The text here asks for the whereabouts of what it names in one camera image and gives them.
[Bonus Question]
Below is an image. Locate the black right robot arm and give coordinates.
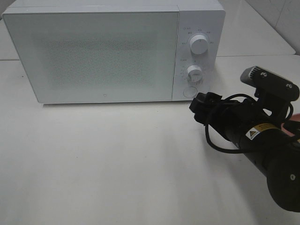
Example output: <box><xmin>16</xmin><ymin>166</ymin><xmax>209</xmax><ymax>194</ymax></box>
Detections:
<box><xmin>189</xmin><ymin>92</ymin><xmax>300</xmax><ymax>212</ymax></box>

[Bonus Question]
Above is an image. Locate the white microwave knob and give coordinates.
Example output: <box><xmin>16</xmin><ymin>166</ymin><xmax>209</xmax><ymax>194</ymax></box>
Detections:
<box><xmin>187</xmin><ymin>65</ymin><xmax>203</xmax><ymax>83</ymax></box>
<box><xmin>190</xmin><ymin>34</ymin><xmax>208</xmax><ymax>55</ymax></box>

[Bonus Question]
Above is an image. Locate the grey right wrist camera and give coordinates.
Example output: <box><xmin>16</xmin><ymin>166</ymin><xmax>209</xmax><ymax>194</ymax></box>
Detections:
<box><xmin>240</xmin><ymin>66</ymin><xmax>300</xmax><ymax>102</ymax></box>

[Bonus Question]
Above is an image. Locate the upper white microwave knob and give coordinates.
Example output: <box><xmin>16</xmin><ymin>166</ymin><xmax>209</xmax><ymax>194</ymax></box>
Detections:
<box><xmin>190</xmin><ymin>34</ymin><xmax>208</xmax><ymax>55</ymax></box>

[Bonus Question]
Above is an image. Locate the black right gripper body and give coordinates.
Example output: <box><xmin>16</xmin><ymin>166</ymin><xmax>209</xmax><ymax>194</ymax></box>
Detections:
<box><xmin>189</xmin><ymin>92</ymin><xmax>226</xmax><ymax>126</ymax></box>

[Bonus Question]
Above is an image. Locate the round white door button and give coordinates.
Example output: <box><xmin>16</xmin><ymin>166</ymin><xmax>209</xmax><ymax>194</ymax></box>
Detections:
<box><xmin>183</xmin><ymin>87</ymin><xmax>197</xmax><ymax>98</ymax></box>

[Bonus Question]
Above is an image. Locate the white microwave door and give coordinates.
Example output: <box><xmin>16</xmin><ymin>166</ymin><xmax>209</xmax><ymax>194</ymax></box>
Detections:
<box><xmin>4</xmin><ymin>12</ymin><xmax>179</xmax><ymax>104</ymax></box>

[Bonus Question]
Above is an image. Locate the lower white microwave knob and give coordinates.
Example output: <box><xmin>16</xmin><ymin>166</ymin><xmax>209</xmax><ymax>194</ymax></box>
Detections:
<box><xmin>187</xmin><ymin>65</ymin><xmax>203</xmax><ymax>83</ymax></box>

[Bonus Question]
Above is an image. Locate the white microwave oven body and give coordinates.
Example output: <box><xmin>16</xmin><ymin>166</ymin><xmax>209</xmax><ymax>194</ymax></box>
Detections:
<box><xmin>2</xmin><ymin>0</ymin><xmax>225</xmax><ymax>103</ymax></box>

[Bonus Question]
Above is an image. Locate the pink round plate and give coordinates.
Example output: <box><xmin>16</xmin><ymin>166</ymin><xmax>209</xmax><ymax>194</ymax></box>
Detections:
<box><xmin>281</xmin><ymin>113</ymin><xmax>300</xmax><ymax>137</ymax></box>

